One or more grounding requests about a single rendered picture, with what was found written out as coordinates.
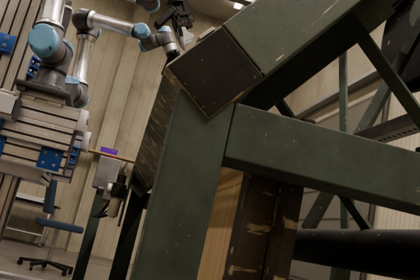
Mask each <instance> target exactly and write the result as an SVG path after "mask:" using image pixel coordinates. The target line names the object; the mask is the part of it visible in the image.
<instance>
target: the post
mask: <svg viewBox="0 0 420 280"><path fill-rule="evenodd" d="M102 197H103V194H100V193H99V191H98V188H97V190H96V194H95V197H94V201H93V204H92V208H91V212H90V215H89V219H88V222H87V226H86V230H85V233H84V237H83V240H82V244H81V248H80V251H79V255H78V258H77V262H76V266H75V269H74V273H73V275H72V280H84V276H85V273H86V269H87V266H88V262H89V258H90V255H91V251H92V248H93V244H94V239H95V237H96V232H97V230H98V225H99V221H100V218H95V217H91V215H94V214H97V213H99V212H100V211H101V209H102V208H103V207H104V203H105V202H103V199H102Z"/></svg>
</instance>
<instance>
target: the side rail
mask: <svg viewBox="0 0 420 280"><path fill-rule="evenodd" d="M364 1H365V0H255V1H254V2H252V3H251V4H250V5H248V6H247V7H245V8H244V9H243V10H242V11H240V12H238V13H237V14H236V15H235V16H233V17H232V18H231V19H229V20H227V21H226V22H225V23H224V24H223V25H222V27H223V28H224V29H225V30H226V31H227V33H228V34H229V35H230V36H231V37H232V38H233V40H234V41H235V42H236V44H237V45H238V46H239V47H240V48H241V49H242V51H243V52H244V53H245V55H246V56H247V57H248V58H249V59H250V60H251V62H252V63H253V64H254V65H255V66H256V68H257V69H258V70H259V72H260V73H261V74H262V79H261V80H260V81H259V82H258V83H257V84H256V85H255V86H254V87H253V88H255V87H256V86H257V85H258V84H260V83H261V82H262V81H264V80H265V79H266V78H267V77H269V76H270V75H271V74H272V73H273V72H275V71H276V70H278V69H279V68H280V67H281V66H282V65H284V64H285V63H286V62H288V61H289V60H290V59H291V58H293V57H294V56H295V55H296V54H297V53H299V52H300V51H302V50H303V49H304V48H305V47H306V46H308V45H309V44H311V43H312V42H313V41H314V40H315V39H317V38H318V37H319V36H320V35H322V34H323V33H325V32H326V31H327V30H328V29H329V28H331V27H332V26H333V25H335V24H336V23H337V22H338V21H340V20H341V19H342V18H343V17H344V16H346V15H347V14H349V13H350V12H351V11H352V10H353V9H355V8H356V7H357V6H359V5H360V4H361V3H362V2H364Z"/></svg>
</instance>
